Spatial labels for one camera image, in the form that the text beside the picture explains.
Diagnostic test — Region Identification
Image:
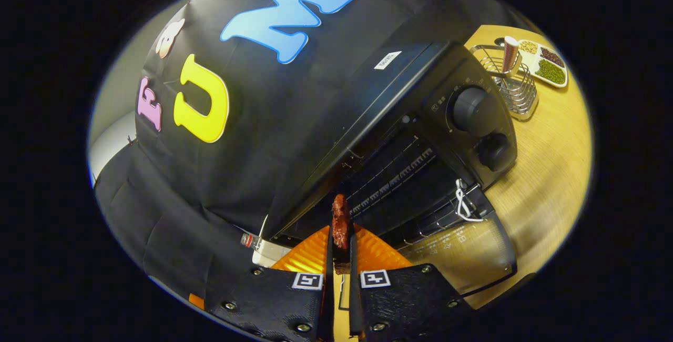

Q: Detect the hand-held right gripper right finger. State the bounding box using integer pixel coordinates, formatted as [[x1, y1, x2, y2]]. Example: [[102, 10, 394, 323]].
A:
[[347, 223, 476, 342]]

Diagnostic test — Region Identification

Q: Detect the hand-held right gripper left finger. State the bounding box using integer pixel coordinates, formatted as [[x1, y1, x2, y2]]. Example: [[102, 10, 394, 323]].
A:
[[189, 225, 335, 342]]

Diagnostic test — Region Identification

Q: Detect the reddish brown sausage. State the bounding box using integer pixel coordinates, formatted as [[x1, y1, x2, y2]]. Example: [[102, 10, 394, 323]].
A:
[[331, 194, 352, 274]]

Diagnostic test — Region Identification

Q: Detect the black electric oven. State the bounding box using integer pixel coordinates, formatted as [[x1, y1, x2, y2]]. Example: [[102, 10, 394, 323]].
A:
[[266, 41, 519, 298]]

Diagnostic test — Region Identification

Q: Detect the white toaster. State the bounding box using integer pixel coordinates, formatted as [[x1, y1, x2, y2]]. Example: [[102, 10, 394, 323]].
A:
[[252, 237, 293, 268]]

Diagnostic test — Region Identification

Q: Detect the black backdrop cloth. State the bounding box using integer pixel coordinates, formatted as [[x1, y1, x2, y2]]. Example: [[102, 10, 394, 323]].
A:
[[95, 0, 518, 303]]

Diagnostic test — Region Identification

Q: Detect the brown white tube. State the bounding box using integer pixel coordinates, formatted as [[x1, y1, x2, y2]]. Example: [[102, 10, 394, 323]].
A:
[[501, 36, 520, 74]]

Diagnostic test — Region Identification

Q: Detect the white divided dish with beans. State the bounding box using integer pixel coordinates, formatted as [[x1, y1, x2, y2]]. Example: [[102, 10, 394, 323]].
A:
[[518, 38, 569, 89]]

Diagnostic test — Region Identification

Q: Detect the white string loop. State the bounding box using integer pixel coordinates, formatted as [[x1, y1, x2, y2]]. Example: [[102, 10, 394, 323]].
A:
[[455, 178, 485, 223]]

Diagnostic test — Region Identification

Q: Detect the wire oven rack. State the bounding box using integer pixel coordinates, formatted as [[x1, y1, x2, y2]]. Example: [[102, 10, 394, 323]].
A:
[[347, 137, 474, 229]]

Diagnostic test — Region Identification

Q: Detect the wire mesh basket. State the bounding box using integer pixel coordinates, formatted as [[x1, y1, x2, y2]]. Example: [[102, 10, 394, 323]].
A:
[[470, 42, 539, 122]]

